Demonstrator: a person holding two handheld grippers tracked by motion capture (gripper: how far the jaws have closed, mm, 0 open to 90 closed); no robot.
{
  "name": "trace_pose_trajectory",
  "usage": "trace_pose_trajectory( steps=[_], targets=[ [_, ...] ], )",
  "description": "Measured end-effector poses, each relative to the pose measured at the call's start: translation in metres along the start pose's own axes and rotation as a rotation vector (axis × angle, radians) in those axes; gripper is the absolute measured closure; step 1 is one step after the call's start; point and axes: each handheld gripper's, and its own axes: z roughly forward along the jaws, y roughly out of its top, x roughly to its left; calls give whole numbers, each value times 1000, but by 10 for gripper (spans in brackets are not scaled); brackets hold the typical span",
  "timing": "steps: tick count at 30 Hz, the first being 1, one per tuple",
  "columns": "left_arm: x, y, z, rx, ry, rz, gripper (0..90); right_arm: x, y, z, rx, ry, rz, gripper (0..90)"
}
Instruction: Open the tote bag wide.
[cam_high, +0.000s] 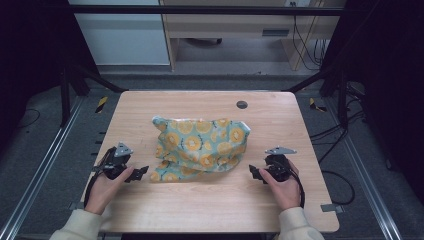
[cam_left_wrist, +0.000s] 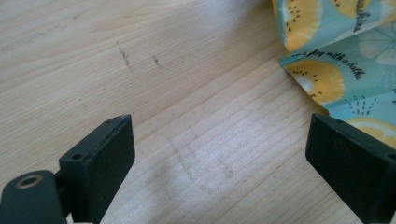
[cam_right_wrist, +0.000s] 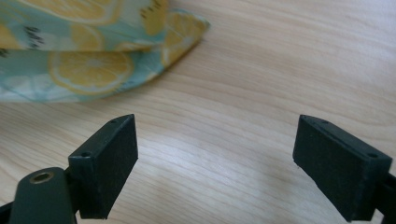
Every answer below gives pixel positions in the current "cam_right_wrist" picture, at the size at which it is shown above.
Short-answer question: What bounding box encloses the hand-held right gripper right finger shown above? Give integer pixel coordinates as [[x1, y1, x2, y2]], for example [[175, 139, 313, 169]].
[[292, 114, 393, 223]]

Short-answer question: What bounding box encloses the lemon print cloth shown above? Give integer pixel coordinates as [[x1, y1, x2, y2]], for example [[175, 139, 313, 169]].
[[0, 0, 211, 104]]

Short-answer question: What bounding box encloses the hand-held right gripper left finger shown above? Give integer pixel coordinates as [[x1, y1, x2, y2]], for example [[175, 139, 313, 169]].
[[67, 113, 139, 220]]

